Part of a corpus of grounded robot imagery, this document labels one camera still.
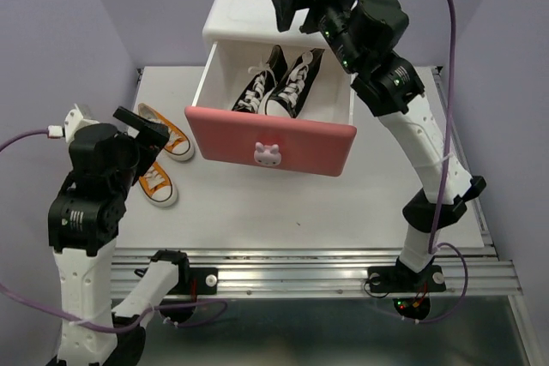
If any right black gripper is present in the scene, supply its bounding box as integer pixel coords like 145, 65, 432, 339
274, 0, 365, 75

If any orange sneaker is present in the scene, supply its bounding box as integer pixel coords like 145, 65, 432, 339
138, 162, 178, 208
137, 103, 195, 162

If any black sneaker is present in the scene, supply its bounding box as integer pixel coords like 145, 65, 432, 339
232, 45, 287, 114
260, 48, 324, 118

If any pink bunny knob top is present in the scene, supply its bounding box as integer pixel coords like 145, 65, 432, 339
254, 142, 281, 167

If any dark pink top drawer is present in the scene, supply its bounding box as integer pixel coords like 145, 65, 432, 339
184, 40, 357, 177

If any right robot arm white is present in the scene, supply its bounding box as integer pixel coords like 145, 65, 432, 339
271, 0, 486, 289

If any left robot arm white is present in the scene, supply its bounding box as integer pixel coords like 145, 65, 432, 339
48, 107, 191, 365

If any orange sneaker front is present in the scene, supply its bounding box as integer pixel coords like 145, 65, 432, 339
138, 162, 178, 208

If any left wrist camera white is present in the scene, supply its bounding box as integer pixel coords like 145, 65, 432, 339
63, 105, 98, 144

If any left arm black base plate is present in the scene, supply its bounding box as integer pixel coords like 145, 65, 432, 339
159, 267, 227, 328

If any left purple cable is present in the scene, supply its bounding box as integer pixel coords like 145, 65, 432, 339
0, 127, 228, 334

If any purple cable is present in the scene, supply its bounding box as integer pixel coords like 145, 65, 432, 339
369, 0, 470, 325
0, 127, 228, 334

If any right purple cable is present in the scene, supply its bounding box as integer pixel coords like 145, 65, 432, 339
369, 0, 470, 325

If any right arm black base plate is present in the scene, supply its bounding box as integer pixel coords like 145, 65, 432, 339
363, 261, 447, 321

